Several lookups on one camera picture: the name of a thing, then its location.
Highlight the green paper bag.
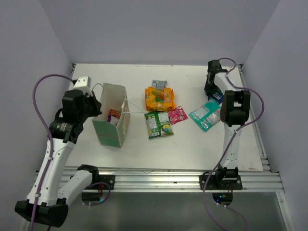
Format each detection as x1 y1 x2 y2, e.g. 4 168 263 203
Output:
92 83 132 148

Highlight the purple snack packet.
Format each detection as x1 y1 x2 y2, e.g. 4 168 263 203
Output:
107 117 119 126

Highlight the dark blue chips packet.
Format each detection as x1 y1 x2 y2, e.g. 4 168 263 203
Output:
208 89 224 105

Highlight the red snack packet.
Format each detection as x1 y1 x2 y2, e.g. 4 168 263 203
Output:
108 109 121 119

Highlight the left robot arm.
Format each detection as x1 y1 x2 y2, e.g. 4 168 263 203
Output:
14 90 101 228

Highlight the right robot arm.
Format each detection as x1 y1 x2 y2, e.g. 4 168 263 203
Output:
204 60 251 190

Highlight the teal candy packet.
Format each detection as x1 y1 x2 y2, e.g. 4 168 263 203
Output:
189 100 221 132

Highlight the grey snack packet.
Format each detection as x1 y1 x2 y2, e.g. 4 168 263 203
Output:
151 79 167 90

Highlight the pink snack packet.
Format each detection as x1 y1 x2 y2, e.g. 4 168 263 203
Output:
168 106 188 125

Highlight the orange yellow snack packet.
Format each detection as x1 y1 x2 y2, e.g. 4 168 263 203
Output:
145 87 177 112

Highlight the green snack packet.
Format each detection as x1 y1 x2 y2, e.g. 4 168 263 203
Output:
144 112 174 139

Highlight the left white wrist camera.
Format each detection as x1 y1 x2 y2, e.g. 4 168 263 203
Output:
73 76 92 95

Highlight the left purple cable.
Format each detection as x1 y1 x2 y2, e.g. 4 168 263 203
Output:
27 74 76 231

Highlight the purple cable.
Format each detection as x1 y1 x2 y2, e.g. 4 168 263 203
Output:
201 57 265 231
27 74 76 231

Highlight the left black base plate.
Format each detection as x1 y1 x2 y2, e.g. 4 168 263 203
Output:
85 174 116 192

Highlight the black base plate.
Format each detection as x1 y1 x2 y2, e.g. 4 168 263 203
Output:
199 172 243 190
85 174 116 192

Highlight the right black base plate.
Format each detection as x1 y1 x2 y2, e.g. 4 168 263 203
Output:
199 172 243 190

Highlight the aluminium mounting rail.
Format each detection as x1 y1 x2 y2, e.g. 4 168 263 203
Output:
99 167 284 193

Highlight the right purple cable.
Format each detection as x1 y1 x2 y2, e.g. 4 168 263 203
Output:
201 57 265 231

